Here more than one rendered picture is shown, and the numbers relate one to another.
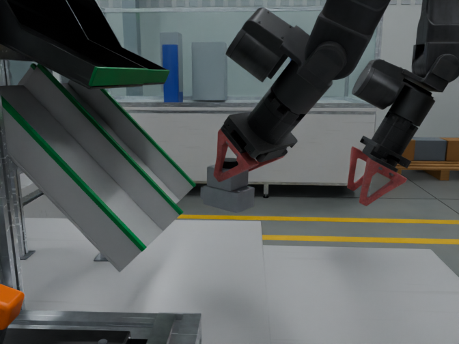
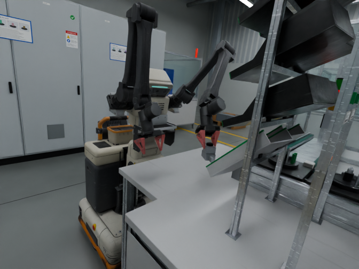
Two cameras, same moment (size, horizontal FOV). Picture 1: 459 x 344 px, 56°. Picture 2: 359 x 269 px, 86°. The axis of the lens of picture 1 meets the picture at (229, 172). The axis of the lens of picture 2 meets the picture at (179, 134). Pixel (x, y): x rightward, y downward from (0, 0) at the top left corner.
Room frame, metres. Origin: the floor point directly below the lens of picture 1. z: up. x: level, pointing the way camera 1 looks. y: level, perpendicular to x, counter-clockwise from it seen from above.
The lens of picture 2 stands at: (1.30, 0.43, 1.32)
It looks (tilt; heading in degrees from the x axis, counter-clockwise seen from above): 15 degrees down; 222
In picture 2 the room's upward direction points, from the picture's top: 6 degrees clockwise
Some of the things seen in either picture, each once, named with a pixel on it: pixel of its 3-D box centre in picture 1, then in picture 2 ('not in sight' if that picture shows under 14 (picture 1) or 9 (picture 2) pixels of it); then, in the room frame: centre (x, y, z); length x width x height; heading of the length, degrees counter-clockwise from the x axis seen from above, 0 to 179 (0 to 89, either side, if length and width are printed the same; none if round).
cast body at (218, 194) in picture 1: (223, 181); (209, 151); (0.62, 0.01, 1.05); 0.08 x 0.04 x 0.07; 52
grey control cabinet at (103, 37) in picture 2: not in sight; (101, 85); (-0.35, -3.02, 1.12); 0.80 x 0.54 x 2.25; 176
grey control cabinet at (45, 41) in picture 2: not in sight; (43, 82); (0.51, -3.07, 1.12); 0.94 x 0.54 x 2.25; 176
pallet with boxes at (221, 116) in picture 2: not in sight; (225, 119); (-4.86, -2.91, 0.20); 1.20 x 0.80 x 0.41; 86
